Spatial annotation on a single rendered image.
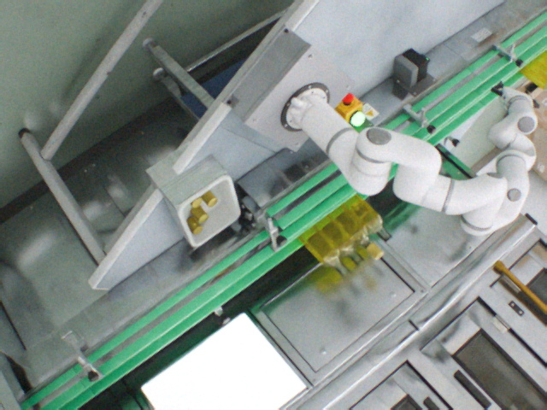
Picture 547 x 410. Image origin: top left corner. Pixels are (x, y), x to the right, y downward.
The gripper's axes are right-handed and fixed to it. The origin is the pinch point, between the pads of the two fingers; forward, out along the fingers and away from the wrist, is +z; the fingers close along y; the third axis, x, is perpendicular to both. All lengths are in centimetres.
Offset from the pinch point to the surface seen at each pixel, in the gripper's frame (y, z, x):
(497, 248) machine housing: 12, -22, -46
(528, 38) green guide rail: 6.4, 31.5, 12.0
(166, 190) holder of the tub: -89, -61, -37
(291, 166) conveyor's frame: -60, -31, -35
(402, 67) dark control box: -36.6, -0.1, -4.9
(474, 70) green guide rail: -11.6, 13.9, -1.8
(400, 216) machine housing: -21, -11, -52
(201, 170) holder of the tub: -82, -54, -32
